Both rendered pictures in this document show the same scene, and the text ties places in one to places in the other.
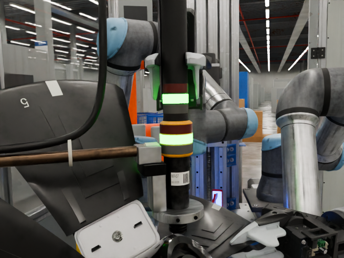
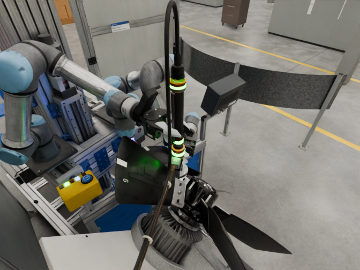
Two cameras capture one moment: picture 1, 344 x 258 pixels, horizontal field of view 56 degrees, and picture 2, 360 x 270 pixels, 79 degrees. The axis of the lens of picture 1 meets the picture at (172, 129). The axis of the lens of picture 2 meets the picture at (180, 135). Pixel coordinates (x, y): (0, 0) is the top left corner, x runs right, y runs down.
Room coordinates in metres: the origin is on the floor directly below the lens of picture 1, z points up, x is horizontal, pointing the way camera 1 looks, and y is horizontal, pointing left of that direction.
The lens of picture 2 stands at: (0.14, 0.43, 1.88)
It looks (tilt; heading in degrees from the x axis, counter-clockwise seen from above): 41 degrees down; 302
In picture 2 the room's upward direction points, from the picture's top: straight up
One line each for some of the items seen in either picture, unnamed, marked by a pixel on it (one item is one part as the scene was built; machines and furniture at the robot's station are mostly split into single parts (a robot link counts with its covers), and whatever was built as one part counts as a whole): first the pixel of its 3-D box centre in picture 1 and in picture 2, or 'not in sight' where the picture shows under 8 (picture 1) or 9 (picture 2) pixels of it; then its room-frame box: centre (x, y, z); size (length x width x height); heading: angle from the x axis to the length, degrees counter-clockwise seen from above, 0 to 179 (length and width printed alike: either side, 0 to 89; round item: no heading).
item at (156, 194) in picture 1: (170, 179); (177, 164); (0.42, 0.00, 1.31); 0.09 x 0.07 x 0.10; 108
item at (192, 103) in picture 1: (181, 83); (149, 119); (0.55, -0.02, 1.44); 0.12 x 0.08 x 0.09; 173
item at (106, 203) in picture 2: not in sight; (152, 174); (0.74, -0.20, 0.82); 0.90 x 0.04 x 0.08; 73
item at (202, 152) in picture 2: not in sight; (198, 180); (0.62, -0.62, 0.39); 0.04 x 0.04 x 0.78; 73
